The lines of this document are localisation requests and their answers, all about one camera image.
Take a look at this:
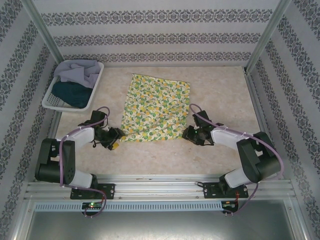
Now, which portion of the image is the aluminium corner post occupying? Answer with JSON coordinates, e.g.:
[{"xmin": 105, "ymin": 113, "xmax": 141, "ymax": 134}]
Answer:
[
  {"xmin": 21, "ymin": 0, "xmax": 66, "ymax": 73},
  {"xmin": 244, "ymin": 0, "xmax": 292, "ymax": 73}
]

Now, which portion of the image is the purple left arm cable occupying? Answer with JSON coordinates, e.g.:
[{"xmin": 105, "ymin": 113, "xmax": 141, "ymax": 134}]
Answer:
[{"xmin": 59, "ymin": 106, "xmax": 113, "ymax": 220}]

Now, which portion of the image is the lemon print skirt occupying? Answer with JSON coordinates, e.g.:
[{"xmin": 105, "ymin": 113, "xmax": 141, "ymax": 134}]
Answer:
[{"xmin": 119, "ymin": 73, "xmax": 191, "ymax": 144}]

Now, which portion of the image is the dark blue denim skirt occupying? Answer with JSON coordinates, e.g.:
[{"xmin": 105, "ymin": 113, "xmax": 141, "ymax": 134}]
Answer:
[{"xmin": 51, "ymin": 81, "xmax": 93, "ymax": 109}]

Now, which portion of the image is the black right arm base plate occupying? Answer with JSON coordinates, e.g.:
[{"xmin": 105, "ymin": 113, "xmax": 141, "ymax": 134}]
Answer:
[{"xmin": 202, "ymin": 181, "xmax": 250, "ymax": 200}]

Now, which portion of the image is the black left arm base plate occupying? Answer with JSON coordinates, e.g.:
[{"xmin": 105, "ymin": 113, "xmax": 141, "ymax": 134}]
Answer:
[{"xmin": 70, "ymin": 183, "xmax": 116, "ymax": 201}]

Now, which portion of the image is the grey metal sheet panel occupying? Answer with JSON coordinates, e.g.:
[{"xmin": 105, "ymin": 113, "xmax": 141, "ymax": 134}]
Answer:
[{"xmin": 14, "ymin": 199, "xmax": 307, "ymax": 240}]

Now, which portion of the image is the white plastic basket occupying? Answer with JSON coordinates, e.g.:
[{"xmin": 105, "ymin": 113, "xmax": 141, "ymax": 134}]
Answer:
[{"xmin": 41, "ymin": 59, "xmax": 105, "ymax": 112}]

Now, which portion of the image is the aluminium side rail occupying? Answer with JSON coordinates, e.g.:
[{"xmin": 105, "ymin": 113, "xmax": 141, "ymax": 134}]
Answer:
[
  {"xmin": 243, "ymin": 69, "xmax": 285, "ymax": 180},
  {"xmin": 34, "ymin": 109, "xmax": 62, "ymax": 181}
]

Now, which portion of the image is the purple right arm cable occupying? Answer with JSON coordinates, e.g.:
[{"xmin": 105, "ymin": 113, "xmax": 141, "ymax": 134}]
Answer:
[{"xmin": 189, "ymin": 103, "xmax": 285, "ymax": 218}]

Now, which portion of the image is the lavender skirt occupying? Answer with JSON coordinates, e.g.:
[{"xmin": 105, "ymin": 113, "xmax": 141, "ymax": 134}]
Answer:
[{"xmin": 53, "ymin": 59, "xmax": 101, "ymax": 90}]

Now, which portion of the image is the aluminium rail frame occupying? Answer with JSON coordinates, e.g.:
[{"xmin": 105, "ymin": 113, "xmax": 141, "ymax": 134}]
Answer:
[{"xmin": 24, "ymin": 173, "xmax": 293, "ymax": 201}]

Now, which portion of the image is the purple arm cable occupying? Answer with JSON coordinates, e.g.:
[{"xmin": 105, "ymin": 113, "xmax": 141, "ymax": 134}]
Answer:
[
  {"xmin": 59, "ymin": 106, "xmax": 113, "ymax": 220},
  {"xmin": 189, "ymin": 103, "xmax": 285, "ymax": 218}
]

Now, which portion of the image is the white slotted cable duct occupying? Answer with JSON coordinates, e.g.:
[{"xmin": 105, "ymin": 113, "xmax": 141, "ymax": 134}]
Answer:
[{"xmin": 33, "ymin": 201, "xmax": 223, "ymax": 212}]

